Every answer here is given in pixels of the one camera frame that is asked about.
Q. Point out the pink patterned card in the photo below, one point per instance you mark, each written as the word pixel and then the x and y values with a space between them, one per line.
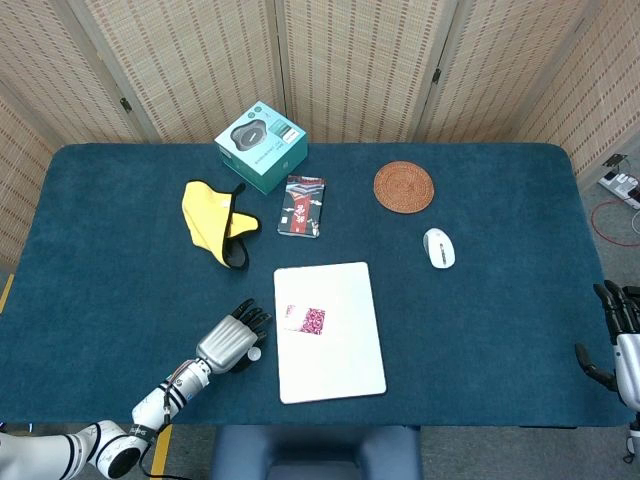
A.
pixel 312 320

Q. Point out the dark blue table cloth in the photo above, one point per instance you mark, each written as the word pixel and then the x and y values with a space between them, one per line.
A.
pixel 475 325

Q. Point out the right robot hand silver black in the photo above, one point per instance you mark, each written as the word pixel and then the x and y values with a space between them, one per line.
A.
pixel 627 355

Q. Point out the blue padded robot base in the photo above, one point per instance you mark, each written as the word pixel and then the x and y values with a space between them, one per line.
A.
pixel 315 450

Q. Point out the white computer mouse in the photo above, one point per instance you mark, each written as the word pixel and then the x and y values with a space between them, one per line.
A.
pixel 440 248

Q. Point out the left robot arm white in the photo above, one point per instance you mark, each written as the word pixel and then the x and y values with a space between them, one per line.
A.
pixel 165 395

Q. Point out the round brown rattan coaster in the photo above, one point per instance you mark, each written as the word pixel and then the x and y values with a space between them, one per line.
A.
pixel 404 187

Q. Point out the white closed laptop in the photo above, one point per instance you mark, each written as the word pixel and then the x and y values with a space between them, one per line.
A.
pixel 340 365

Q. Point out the woven bamboo folding screen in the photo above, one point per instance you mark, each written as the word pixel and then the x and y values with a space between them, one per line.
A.
pixel 350 60

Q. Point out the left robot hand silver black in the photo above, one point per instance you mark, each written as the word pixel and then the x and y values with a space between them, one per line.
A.
pixel 227 342

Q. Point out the teal product box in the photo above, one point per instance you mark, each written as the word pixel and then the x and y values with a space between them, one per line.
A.
pixel 260 150

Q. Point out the dark printed packet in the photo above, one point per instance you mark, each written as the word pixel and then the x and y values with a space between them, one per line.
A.
pixel 301 207

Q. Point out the yellow cloth with black strap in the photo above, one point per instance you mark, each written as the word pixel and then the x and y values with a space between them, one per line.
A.
pixel 205 220

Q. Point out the white power strip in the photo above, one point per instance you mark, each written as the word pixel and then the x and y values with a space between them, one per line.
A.
pixel 620 185

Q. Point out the small white disc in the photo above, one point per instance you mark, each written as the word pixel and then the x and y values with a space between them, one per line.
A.
pixel 255 355

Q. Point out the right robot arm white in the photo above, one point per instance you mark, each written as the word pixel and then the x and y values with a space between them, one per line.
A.
pixel 635 435

